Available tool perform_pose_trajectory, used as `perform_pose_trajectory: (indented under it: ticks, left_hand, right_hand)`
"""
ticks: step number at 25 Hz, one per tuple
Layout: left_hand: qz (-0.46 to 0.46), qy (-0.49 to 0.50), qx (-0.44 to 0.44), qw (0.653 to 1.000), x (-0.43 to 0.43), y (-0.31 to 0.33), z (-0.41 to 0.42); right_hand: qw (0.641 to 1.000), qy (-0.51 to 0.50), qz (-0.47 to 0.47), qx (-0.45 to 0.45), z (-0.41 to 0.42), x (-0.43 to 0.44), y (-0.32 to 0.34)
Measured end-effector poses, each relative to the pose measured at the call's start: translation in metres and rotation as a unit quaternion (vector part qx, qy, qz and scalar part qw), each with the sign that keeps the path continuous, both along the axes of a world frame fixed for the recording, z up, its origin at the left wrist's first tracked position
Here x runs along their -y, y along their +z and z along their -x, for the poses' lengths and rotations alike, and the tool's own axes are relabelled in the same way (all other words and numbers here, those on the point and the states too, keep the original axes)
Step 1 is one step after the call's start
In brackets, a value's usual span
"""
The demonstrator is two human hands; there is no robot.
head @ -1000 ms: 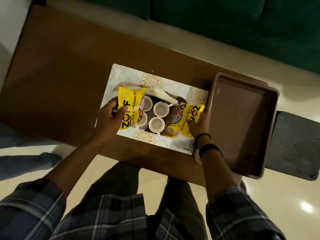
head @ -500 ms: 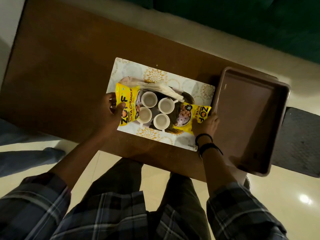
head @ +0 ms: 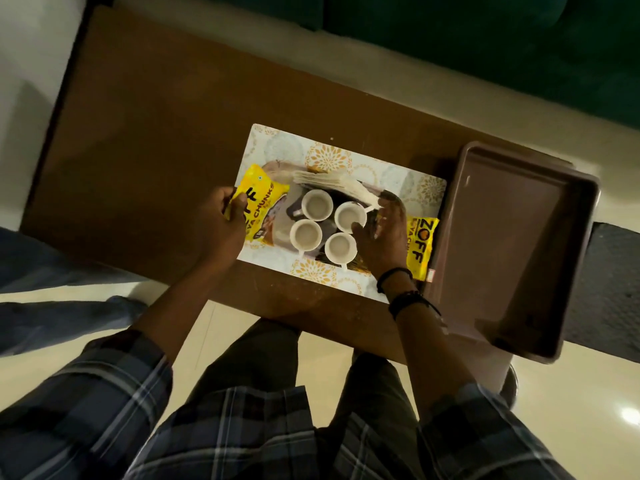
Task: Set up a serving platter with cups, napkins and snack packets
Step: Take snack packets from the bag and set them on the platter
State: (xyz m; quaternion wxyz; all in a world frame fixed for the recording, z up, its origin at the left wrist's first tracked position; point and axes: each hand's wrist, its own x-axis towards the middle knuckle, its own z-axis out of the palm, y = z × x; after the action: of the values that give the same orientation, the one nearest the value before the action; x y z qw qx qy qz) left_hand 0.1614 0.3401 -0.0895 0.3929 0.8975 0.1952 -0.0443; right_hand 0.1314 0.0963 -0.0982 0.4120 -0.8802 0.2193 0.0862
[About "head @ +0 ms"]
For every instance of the dark trousers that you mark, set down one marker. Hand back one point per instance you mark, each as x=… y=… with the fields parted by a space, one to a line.
x=250 y=354

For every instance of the white ceramic cup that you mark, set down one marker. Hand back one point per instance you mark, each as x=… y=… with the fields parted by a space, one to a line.
x=340 y=248
x=306 y=235
x=349 y=217
x=316 y=204

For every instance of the brown wooden table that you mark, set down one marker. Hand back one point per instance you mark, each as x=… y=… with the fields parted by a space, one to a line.
x=150 y=144

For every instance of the person's left hand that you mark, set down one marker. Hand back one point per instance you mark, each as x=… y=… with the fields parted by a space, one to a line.
x=222 y=234

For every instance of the round metal waste bin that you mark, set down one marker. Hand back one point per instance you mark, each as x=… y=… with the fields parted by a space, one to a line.
x=510 y=387

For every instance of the thin black wristband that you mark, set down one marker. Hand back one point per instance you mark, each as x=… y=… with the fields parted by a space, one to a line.
x=392 y=273

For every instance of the brown plastic tray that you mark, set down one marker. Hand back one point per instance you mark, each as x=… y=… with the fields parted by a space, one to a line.
x=510 y=254

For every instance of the leaf print serving tray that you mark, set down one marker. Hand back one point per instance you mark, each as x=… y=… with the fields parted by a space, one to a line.
x=280 y=169

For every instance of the plaid shirt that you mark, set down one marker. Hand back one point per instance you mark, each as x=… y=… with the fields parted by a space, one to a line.
x=225 y=434

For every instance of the person's right forearm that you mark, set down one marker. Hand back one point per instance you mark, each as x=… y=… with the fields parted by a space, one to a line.
x=430 y=359

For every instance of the person's left forearm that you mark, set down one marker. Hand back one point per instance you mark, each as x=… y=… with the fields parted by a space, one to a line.
x=175 y=314

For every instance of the black plastic stool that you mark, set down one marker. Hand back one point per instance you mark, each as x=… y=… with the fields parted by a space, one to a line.
x=610 y=294

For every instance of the long green sofa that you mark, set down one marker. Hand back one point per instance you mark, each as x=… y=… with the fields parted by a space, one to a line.
x=475 y=44

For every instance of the green armchair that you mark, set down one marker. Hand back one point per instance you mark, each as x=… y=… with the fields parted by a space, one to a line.
x=270 y=9

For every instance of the yellow snack packet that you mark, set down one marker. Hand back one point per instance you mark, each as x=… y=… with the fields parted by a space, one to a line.
x=265 y=204
x=420 y=249

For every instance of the person's right hand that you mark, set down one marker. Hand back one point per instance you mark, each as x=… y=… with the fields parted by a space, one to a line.
x=387 y=244

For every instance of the white paper napkins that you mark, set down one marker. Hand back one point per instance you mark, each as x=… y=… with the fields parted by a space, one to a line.
x=335 y=182

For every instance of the floral placemat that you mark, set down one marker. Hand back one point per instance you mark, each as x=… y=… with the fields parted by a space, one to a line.
x=280 y=144

